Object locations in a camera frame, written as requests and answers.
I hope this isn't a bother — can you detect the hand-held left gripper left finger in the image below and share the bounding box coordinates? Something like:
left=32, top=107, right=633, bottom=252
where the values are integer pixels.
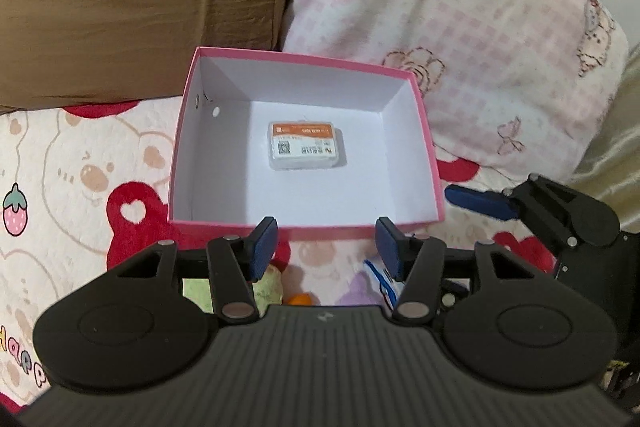
left=116, top=217, right=279, bottom=323

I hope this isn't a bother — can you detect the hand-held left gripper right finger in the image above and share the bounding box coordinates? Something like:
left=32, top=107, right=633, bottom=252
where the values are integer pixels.
left=375, top=217, right=538, bottom=324

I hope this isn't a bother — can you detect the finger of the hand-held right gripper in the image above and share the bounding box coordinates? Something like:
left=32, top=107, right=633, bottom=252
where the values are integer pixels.
left=433, top=280, right=474, bottom=311
left=445, top=174, right=621, bottom=251

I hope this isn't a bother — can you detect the blue white wet wipes packet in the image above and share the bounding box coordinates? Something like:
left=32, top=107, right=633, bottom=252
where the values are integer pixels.
left=362, top=258, right=406, bottom=305

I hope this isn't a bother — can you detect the green plush toy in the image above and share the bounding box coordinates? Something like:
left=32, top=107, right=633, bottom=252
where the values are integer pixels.
left=182, top=263, right=287, bottom=308

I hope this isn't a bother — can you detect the purple plush toy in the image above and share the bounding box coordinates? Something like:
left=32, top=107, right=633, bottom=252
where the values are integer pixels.
left=336, top=271, right=388, bottom=308

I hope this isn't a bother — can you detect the pink cardboard box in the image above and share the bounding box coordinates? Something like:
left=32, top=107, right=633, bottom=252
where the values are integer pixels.
left=167, top=47, right=447, bottom=242

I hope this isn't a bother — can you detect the small white case orange label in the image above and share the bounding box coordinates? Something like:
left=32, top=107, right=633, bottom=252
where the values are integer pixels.
left=268, top=119, right=346, bottom=171

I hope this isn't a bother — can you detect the beige striped satin cloth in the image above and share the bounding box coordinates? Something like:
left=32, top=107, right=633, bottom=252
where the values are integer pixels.
left=570, top=52, right=640, bottom=233

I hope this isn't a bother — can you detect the pink checked fleece pillow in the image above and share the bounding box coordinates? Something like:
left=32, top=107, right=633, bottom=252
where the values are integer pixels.
left=280, top=0, right=631, bottom=170

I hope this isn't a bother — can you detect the printed bear blanket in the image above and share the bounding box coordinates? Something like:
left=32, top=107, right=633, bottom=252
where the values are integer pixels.
left=0, top=99, right=576, bottom=413

